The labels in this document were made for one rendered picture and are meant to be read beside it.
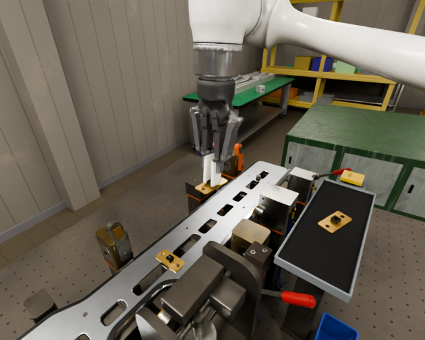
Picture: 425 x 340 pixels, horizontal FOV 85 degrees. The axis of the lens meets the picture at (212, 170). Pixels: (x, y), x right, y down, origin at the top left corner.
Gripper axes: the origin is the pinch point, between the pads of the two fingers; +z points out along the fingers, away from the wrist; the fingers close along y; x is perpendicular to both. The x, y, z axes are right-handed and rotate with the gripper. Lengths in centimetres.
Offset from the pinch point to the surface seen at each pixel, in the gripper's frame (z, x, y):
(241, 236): 18.8, -4.2, -7.4
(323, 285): 11.3, 2.8, -29.2
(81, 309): 28.8, 31.2, 11.1
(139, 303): 27.9, 21.8, 2.3
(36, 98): 15, -14, 195
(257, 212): 16.8, -13.6, -6.4
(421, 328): 55, -44, -57
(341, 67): -1, -493, 101
